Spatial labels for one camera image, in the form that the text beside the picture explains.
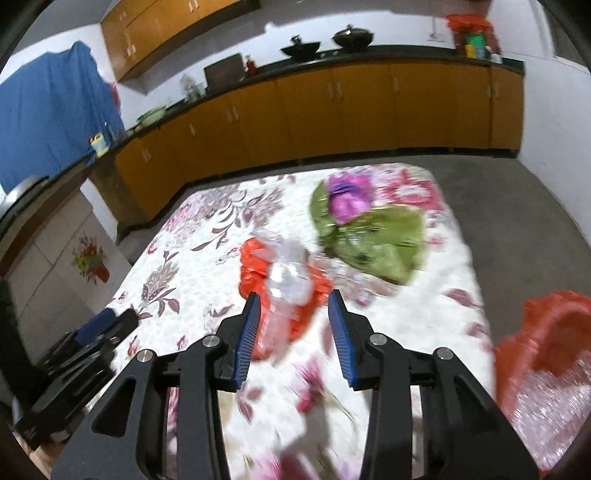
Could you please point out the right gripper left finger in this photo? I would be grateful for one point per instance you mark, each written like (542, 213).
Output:
(123, 435)

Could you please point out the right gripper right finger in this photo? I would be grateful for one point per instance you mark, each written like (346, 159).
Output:
(466, 435)

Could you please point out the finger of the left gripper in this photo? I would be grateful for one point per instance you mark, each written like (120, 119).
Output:
(121, 327)
(95, 327)

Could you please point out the knotted red plastic bag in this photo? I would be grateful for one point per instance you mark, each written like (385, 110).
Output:
(253, 271)

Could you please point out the clear white plastic bag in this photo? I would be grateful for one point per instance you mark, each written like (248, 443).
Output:
(288, 284)

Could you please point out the olive green plastic bag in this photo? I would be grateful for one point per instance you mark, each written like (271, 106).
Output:
(386, 241)

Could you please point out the purple pink plastic bag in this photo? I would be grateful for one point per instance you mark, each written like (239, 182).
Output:
(350, 194)

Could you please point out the bubble wrap sheet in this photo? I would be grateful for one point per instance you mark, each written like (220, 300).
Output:
(550, 410)

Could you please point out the red lined trash basket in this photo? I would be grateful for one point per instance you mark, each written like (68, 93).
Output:
(555, 332)

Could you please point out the lower orange kitchen cabinets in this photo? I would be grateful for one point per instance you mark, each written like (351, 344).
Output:
(387, 99)

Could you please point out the floral tablecloth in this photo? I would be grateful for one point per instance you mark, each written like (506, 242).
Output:
(297, 418)

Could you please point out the green basin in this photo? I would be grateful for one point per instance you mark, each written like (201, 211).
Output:
(150, 117)

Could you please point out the blue hanging cloth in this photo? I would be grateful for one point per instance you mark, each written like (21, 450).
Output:
(50, 109)

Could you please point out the glass jar on counter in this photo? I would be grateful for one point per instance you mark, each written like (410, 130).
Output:
(189, 88)

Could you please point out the dark wooden cutting board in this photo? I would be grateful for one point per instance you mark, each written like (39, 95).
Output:
(224, 73)

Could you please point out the small red bottle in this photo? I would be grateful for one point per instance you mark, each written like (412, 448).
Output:
(250, 66)

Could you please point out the black lidded wok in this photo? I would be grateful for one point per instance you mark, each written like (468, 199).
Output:
(353, 39)

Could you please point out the red bag with groceries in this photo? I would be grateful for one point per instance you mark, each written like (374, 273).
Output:
(474, 37)

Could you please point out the upper orange wall cabinets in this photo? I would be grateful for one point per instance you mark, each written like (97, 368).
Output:
(139, 34)

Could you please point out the black wok with handle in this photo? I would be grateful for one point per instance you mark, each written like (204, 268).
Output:
(301, 51)

